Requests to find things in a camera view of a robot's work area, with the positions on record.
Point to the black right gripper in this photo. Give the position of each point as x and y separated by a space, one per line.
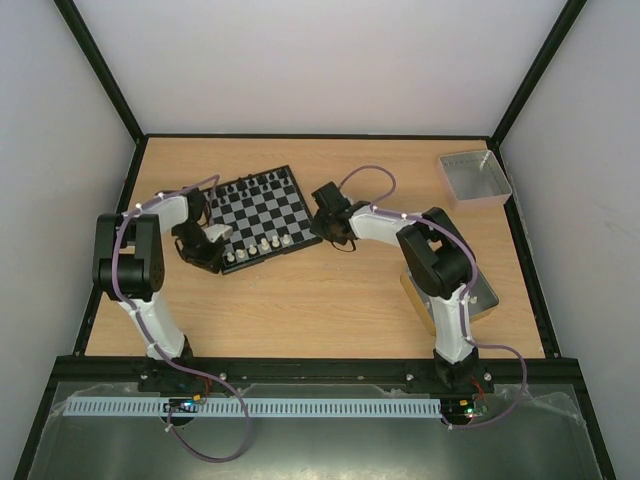
330 230

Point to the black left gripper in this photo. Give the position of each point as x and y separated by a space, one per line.
207 262

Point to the black white chess board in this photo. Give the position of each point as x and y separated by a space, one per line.
268 205

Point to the yellow metal tin box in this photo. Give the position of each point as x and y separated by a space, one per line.
483 300

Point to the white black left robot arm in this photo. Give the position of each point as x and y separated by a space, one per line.
129 264

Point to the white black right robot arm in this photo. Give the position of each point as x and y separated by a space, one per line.
440 262

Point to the empty metal tin lid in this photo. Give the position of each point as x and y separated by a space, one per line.
473 179

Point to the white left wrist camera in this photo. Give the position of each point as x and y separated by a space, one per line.
218 232

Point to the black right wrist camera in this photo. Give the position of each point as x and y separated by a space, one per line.
329 198

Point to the white slotted cable duct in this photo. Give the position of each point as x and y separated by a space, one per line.
255 407

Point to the metal base plate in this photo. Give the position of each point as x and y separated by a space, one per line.
545 437

